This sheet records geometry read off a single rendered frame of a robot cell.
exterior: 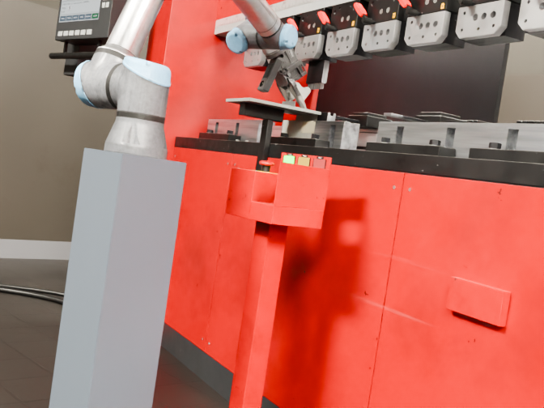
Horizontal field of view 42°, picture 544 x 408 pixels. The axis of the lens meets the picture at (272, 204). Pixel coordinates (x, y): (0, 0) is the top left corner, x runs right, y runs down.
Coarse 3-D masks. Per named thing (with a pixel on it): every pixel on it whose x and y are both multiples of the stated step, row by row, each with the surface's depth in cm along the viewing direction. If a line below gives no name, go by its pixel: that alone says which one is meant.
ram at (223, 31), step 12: (228, 0) 302; (276, 0) 264; (324, 0) 234; (336, 0) 228; (348, 0) 222; (228, 12) 301; (240, 12) 290; (276, 12) 263; (288, 12) 255; (300, 12) 247; (228, 24) 300
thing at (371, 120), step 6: (354, 114) 253; (360, 114) 249; (366, 114) 246; (372, 114) 246; (378, 114) 248; (342, 120) 248; (348, 120) 246; (354, 120) 247; (360, 120) 247; (366, 120) 244; (372, 120) 245; (378, 120) 246; (384, 120) 247; (390, 120) 249; (360, 126) 249; (366, 126) 246; (372, 126) 245; (378, 126) 247
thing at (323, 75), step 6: (324, 60) 236; (312, 66) 242; (318, 66) 239; (324, 66) 236; (312, 72) 242; (318, 72) 238; (324, 72) 236; (312, 78) 241; (318, 78) 238; (324, 78) 236; (312, 84) 242; (318, 84) 239
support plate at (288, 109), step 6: (234, 102) 234; (240, 102) 230; (246, 102) 227; (252, 102) 224; (258, 102) 222; (264, 102) 222; (270, 102) 224; (282, 108) 231; (288, 108) 228; (294, 108) 228; (300, 108) 229; (294, 114) 246; (300, 114) 242; (306, 114) 239; (312, 114) 235; (318, 114) 232
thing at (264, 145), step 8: (240, 104) 230; (248, 104) 228; (256, 104) 229; (240, 112) 229; (248, 112) 228; (256, 112) 229; (264, 112) 231; (272, 112) 232; (280, 112) 234; (264, 120) 234; (272, 120) 233; (280, 120) 234; (264, 128) 233; (264, 136) 233; (264, 144) 232; (264, 152) 232; (256, 168) 235
